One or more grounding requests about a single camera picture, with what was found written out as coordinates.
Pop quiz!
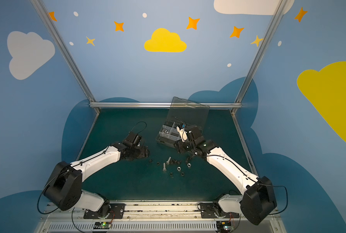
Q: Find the clear plastic organizer box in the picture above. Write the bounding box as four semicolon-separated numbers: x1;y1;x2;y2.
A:
156;97;210;148

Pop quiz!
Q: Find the circuit board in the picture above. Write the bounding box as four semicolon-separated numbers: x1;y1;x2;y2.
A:
93;221;112;230
216;221;235;233

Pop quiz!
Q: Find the right aluminium frame post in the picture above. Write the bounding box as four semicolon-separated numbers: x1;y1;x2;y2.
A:
231;0;289;116

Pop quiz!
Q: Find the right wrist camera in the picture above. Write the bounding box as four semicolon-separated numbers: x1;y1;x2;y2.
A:
176;125;188;142

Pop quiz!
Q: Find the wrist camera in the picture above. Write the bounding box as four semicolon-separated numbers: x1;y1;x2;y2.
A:
123;131;142;147
176;125;188;142

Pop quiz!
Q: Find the aluminium frame post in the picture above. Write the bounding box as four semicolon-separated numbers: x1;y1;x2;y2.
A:
231;0;289;116
30;0;96;103

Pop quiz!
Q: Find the rear aluminium frame bar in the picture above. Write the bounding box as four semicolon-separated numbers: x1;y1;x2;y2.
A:
89;102;242;109

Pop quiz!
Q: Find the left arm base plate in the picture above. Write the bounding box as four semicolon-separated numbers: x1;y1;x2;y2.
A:
83;203;125;219

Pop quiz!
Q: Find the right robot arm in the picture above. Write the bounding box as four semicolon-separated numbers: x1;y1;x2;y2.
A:
174;124;277;225

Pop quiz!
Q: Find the right circuit board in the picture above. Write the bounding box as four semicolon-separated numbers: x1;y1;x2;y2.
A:
216;221;235;233

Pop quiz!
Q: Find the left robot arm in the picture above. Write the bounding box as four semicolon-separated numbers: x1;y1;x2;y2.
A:
41;142;149;218

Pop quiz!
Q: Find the left aluminium frame post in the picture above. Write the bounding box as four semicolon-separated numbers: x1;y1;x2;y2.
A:
30;0;96;103

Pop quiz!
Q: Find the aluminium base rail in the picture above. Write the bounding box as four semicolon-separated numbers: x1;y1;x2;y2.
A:
35;201;286;233

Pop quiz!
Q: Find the left circuit board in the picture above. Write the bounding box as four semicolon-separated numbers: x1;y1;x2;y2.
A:
93;221;112;230

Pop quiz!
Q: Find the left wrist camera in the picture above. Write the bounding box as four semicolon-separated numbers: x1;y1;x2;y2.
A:
123;131;142;147

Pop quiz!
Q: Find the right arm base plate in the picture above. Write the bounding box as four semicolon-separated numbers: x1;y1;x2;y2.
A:
197;203;240;219

